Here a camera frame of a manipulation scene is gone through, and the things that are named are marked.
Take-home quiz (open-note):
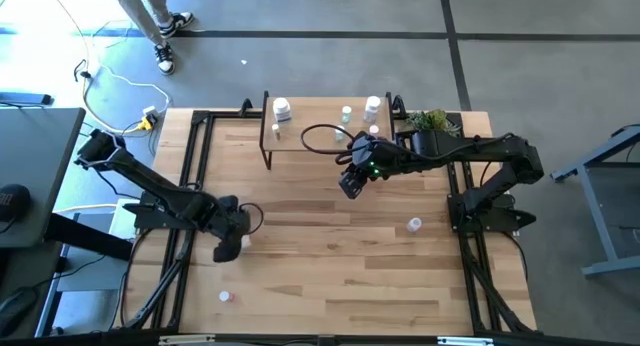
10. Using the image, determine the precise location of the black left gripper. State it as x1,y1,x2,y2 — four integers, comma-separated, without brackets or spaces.
213,194,251,264

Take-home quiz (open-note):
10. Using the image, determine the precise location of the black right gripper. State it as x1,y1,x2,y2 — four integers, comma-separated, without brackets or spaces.
339,161,372,200

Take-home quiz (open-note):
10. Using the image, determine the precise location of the white bottle blue label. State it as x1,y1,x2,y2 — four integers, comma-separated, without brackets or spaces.
363,95,383,124

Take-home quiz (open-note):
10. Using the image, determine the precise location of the large white labelled bottle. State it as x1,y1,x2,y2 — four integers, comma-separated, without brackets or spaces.
272,96,293,125

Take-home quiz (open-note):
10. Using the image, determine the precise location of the green potted plant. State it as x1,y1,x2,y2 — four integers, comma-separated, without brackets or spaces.
405,109,461,137

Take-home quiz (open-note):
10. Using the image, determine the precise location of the black desk leg beam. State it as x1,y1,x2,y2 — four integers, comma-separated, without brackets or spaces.
45,213,134,262

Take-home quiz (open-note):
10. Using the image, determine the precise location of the grey floor cabinet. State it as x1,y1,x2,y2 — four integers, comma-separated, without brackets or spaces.
55,199,139,293

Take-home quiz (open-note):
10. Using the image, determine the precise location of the black white sneaker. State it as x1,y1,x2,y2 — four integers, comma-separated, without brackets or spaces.
153,41,177,77
158,11,196,40

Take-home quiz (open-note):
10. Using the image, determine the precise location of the dark grey desk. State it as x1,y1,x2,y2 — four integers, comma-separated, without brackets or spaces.
0,107,86,250

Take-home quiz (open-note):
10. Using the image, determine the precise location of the black computer mouse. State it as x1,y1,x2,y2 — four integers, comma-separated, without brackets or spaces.
0,288,39,337

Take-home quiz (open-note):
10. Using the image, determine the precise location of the black round speaker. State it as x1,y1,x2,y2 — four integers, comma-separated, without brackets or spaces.
0,183,32,223

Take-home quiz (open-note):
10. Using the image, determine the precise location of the black flat device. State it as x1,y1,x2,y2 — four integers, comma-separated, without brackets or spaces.
0,91,53,107

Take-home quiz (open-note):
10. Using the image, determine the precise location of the person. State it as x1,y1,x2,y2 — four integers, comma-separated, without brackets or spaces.
107,0,196,76

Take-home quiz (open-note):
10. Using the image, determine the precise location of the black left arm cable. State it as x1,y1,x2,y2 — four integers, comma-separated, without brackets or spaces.
238,201,265,236

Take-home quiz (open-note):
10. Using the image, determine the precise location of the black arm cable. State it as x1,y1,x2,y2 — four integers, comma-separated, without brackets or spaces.
238,201,265,236
299,123,361,157

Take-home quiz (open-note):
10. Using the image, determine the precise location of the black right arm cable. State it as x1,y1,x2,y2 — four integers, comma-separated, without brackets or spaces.
299,123,361,157

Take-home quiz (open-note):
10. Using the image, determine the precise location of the wooden shelf black metal frame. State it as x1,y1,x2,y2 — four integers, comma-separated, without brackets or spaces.
258,90,399,171

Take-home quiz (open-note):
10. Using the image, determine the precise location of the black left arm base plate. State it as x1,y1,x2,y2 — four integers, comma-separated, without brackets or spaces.
122,193,206,232

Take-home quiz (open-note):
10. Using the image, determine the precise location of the silver metal bracket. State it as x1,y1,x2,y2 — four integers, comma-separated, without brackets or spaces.
437,335,495,346
158,334,216,346

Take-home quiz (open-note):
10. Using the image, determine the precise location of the black aluminium rig frame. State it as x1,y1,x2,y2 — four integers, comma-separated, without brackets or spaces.
117,108,539,337

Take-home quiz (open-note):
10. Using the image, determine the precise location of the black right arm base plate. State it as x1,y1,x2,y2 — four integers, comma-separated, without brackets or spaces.
446,191,538,235

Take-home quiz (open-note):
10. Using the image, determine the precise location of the white floor cable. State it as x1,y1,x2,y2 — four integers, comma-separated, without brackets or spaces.
44,0,171,135

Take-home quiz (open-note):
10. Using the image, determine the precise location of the blue grey table frame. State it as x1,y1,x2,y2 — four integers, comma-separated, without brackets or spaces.
549,124,640,278

